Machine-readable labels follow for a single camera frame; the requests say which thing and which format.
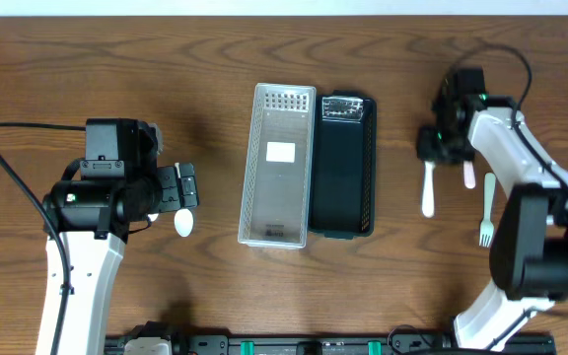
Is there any pink plastic fork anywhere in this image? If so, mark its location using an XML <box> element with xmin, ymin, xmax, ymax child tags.
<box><xmin>462</xmin><ymin>161</ymin><xmax>476</xmax><ymax>189</ymax></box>

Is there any white plastic fork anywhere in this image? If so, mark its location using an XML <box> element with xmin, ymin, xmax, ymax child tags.
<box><xmin>421</xmin><ymin>161</ymin><xmax>435</xmax><ymax>218</ymax></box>

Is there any mint green plastic fork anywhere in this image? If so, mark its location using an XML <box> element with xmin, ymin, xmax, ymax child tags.
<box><xmin>479</xmin><ymin>173</ymin><xmax>496</xmax><ymax>248</ymax></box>

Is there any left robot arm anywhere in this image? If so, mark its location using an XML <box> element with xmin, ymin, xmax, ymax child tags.
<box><xmin>35</xmin><ymin>118</ymin><xmax>199</xmax><ymax>354</ymax></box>

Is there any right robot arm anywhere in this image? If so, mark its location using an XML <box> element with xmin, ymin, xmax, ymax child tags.
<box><xmin>416</xmin><ymin>68</ymin><xmax>568</xmax><ymax>352</ymax></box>

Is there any white plastic spoon right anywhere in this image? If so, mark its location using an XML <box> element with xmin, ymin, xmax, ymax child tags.
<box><xmin>174</xmin><ymin>163</ymin><xmax>194</xmax><ymax>238</ymax></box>

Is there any black perforated plastic basket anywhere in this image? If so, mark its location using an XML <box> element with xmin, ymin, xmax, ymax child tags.
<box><xmin>309</xmin><ymin>91</ymin><xmax>377</xmax><ymax>240</ymax></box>

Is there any clear perforated plastic basket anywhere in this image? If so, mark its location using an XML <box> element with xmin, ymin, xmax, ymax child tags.
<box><xmin>238</xmin><ymin>83</ymin><xmax>317</xmax><ymax>249</ymax></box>

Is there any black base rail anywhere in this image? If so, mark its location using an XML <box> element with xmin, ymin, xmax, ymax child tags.
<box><xmin>104</xmin><ymin>319</ymin><xmax>559</xmax><ymax>355</ymax></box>

